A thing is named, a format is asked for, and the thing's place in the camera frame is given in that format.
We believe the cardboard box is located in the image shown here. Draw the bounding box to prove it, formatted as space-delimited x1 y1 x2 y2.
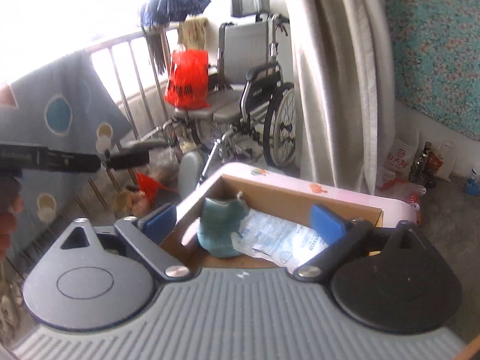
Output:
160 163 386 272

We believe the white shopping bag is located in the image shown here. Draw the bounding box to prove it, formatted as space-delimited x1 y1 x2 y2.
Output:
385 129 420 180

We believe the red plastic bag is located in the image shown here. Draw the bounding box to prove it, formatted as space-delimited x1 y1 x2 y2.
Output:
165 44 209 111

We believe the surgical mask plastic bag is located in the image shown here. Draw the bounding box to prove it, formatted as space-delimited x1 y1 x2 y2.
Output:
231 209 328 273

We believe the beige curtain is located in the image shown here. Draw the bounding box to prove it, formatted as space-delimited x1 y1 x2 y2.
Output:
286 0 395 194

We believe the grey patterned blanket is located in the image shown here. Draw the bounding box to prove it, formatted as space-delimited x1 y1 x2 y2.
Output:
1 51 131 257

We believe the teal checked cloth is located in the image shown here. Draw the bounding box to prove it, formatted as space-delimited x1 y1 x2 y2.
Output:
197 197 250 258

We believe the teal floral wall cloth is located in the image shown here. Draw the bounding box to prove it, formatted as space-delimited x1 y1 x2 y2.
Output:
385 0 479 140

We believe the wheelchair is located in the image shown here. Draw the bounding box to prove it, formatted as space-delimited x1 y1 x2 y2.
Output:
123 0 296 188

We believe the person hand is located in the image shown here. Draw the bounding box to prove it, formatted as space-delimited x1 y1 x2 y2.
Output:
0 176 24 260

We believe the blue hanging cloth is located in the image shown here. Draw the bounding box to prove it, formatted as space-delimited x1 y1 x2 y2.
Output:
140 0 211 29

